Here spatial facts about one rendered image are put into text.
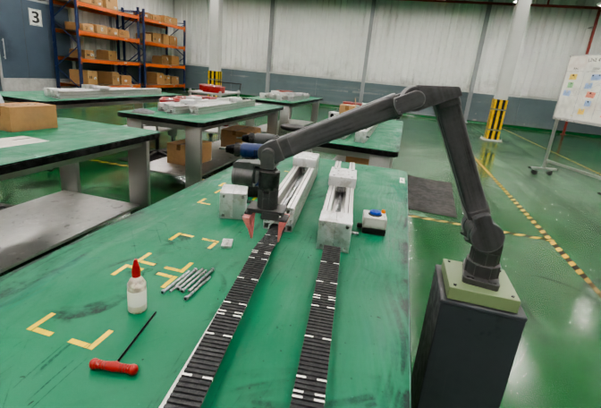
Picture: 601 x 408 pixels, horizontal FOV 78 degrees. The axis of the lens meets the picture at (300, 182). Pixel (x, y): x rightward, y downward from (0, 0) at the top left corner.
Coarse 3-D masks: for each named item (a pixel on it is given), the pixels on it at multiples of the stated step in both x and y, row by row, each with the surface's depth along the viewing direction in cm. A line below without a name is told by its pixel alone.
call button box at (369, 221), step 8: (368, 216) 128; (376, 216) 127; (384, 216) 129; (360, 224) 131; (368, 224) 127; (376, 224) 126; (384, 224) 126; (368, 232) 127; (376, 232) 127; (384, 232) 127
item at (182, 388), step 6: (180, 384) 57; (186, 384) 57; (174, 390) 56; (180, 390) 56; (186, 390) 56; (192, 390) 56; (198, 390) 57; (204, 390) 56; (198, 396) 55; (204, 396) 55
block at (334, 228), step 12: (324, 216) 114; (336, 216) 116; (348, 216) 116; (324, 228) 111; (336, 228) 111; (348, 228) 111; (324, 240) 112; (336, 240) 112; (348, 240) 111; (348, 252) 112
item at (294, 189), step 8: (296, 168) 171; (312, 168) 174; (288, 176) 157; (296, 176) 171; (304, 176) 159; (312, 176) 171; (280, 184) 145; (288, 184) 150; (296, 184) 156; (304, 184) 148; (312, 184) 177; (280, 192) 135; (288, 192) 149; (296, 192) 137; (304, 192) 146; (280, 200) 136; (288, 200) 136; (296, 200) 128; (304, 200) 149; (288, 208) 121; (296, 208) 127; (296, 216) 129; (264, 224) 124; (288, 224) 122
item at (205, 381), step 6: (180, 378) 58; (186, 378) 58; (192, 378) 58; (198, 378) 58; (204, 378) 58; (210, 378) 58; (192, 384) 58; (198, 384) 58; (204, 384) 57; (210, 384) 58
